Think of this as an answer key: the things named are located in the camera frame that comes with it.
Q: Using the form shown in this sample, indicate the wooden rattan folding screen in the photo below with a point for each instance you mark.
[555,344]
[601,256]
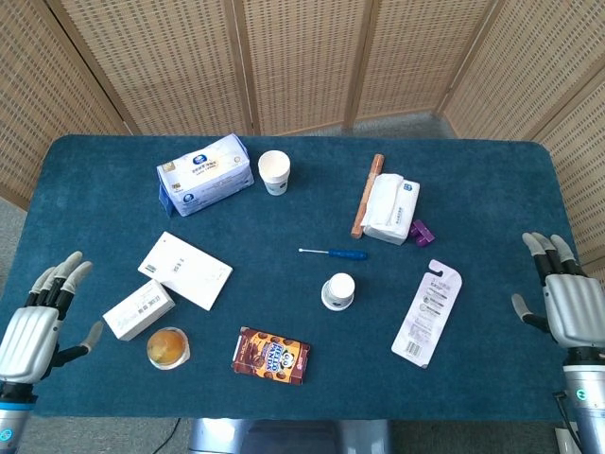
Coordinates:
[302,57]

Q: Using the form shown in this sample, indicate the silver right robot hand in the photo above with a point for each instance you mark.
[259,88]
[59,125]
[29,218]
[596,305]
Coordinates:
[576,312]

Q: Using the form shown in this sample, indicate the teal table cloth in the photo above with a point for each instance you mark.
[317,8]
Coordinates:
[293,293]

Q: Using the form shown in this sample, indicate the blue sealed tissue pack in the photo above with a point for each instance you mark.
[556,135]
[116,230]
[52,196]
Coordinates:
[203,175]

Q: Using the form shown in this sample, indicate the purple plastic block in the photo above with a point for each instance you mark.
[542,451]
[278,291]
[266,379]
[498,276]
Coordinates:
[421,234]

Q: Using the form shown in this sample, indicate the white opened tissue pack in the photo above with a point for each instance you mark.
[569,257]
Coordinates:
[387,208]

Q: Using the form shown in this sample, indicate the upright paper cup stack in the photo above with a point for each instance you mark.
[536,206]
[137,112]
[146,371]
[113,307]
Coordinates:
[274,172]

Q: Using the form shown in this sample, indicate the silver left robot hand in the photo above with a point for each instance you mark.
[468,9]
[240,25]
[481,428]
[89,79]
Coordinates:
[26,340]

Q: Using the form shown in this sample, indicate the Hello Panda biscuit box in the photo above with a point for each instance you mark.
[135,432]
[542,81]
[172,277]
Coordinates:
[269,357]

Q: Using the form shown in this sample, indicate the lilac blister card package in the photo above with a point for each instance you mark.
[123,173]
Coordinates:
[425,312]

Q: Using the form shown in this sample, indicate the orange fruit jelly cup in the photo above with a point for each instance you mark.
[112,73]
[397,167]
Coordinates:
[165,347]

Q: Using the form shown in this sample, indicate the small white cardboard box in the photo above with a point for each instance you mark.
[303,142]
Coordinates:
[137,309]

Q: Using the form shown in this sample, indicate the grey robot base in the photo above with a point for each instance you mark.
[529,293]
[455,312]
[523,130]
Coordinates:
[288,437]

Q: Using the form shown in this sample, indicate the wooden rolling stick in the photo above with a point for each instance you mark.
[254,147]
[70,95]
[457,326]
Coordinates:
[366,198]

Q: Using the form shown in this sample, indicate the flat white cardboard box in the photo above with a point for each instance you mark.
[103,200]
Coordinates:
[184,269]

